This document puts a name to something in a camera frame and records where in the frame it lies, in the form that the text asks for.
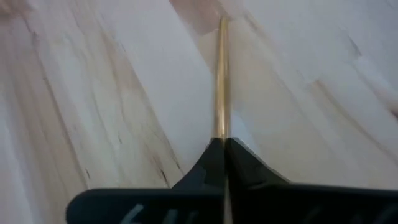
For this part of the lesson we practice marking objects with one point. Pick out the gold cutlery piece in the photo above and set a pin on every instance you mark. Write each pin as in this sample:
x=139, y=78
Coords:
x=221, y=77

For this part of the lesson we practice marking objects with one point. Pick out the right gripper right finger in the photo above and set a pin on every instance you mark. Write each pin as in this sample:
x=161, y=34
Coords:
x=295, y=205

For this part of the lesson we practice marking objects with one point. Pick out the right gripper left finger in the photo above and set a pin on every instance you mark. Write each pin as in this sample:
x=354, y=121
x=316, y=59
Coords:
x=155, y=205

